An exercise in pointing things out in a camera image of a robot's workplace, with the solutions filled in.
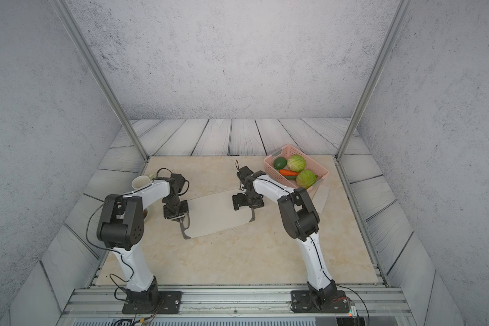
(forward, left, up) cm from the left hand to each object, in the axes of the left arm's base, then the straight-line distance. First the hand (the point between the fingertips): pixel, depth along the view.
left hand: (186, 218), depth 95 cm
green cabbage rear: (+27, -54, +7) cm, 61 cm away
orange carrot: (+25, -50, +2) cm, 56 cm away
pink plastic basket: (+39, -51, +4) cm, 65 cm away
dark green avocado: (+31, -47, +4) cm, 56 cm away
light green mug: (+18, +24, +6) cm, 30 cm away
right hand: (+4, -26, +2) cm, 27 cm away
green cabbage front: (+16, -58, +7) cm, 60 cm away
